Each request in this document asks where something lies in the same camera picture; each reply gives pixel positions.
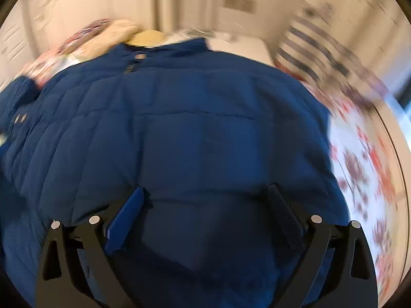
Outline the navy blue puffer jacket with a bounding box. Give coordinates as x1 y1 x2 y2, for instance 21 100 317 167
0 37 351 308

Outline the floral bed quilt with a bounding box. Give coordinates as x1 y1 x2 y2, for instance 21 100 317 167
19 51 402 302

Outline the patterned window curtain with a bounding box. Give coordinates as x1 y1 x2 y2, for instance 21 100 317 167
276 0 398 106

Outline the white bedside table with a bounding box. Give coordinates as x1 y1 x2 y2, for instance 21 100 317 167
166 28 274 67

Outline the cream pillow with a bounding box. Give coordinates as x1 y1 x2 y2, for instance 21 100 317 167
73 20 139 61

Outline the patterned purple pillow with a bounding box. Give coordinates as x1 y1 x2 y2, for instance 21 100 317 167
57 18 110 55

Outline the white wooden headboard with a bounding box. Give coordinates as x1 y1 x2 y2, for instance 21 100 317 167
25 0 220 49

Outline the wall socket panel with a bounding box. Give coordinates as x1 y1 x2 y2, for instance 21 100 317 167
223 0 256 13

